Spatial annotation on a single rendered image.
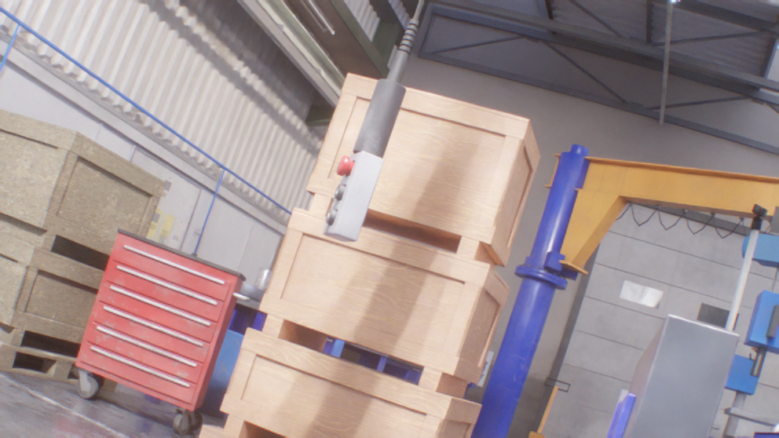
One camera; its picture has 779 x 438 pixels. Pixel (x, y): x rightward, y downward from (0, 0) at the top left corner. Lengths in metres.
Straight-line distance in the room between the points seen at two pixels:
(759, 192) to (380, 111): 6.12
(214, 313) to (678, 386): 4.42
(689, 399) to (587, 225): 7.15
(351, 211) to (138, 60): 7.34
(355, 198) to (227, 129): 9.06
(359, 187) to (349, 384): 3.32
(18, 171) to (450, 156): 2.34
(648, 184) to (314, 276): 3.76
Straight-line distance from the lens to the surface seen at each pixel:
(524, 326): 7.99
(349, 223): 1.38
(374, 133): 1.41
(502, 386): 7.97
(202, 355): 5.16
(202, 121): 9.97
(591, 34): 12.22
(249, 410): 4.85
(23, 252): 5.17
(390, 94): 1.42
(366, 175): 1.39
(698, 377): 0.85
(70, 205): 5.33
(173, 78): 9.30
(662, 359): 0.85
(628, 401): 1.00
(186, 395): 5.18
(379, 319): 4.71
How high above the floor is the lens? 0.76
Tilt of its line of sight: 8 degrees up
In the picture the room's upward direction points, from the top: 19 degrees clockwise
